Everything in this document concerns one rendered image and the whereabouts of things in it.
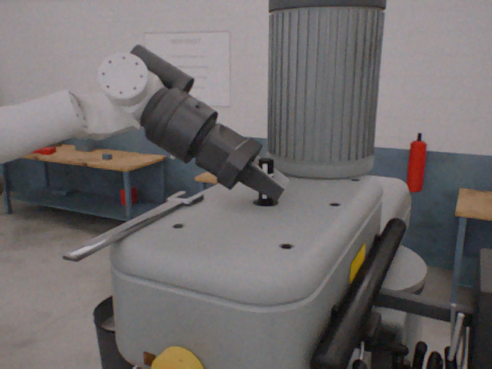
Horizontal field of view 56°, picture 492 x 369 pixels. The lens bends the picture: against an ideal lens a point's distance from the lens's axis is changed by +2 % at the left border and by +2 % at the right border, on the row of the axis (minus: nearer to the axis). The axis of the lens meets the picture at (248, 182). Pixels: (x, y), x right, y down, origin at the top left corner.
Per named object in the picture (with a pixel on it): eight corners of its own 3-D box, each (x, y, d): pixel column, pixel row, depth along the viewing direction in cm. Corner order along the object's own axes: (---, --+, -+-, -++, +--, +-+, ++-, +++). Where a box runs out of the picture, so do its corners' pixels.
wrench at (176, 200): (84, 265, 46) (83, 257, 46) (54, 258, 48) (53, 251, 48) (203, 198, 68) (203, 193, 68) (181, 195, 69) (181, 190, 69)
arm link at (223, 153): (241, 184, 73) (179, 144, 74) (271, 133, 70) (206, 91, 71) (218, 208, 61) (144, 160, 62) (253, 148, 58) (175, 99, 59)
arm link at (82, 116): (157, 97, 63) (60, 129, 62) (165, 119, 72) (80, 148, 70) (141, 56, 64) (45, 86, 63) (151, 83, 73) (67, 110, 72)
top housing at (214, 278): (296, 436, 46) (299, 287, 42) (94, 362, 57) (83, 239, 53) (382, 256, 87) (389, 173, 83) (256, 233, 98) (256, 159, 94)
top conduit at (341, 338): (342, 392, 46) (343, 360, 45) (301, 378, 48) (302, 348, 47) (405, 236, 85) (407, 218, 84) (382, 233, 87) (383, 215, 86)
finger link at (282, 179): (291, 177, 67) (255, 154, 67) (280, 195, 68) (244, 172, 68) (293, 174, 68) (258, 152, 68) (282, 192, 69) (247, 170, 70)
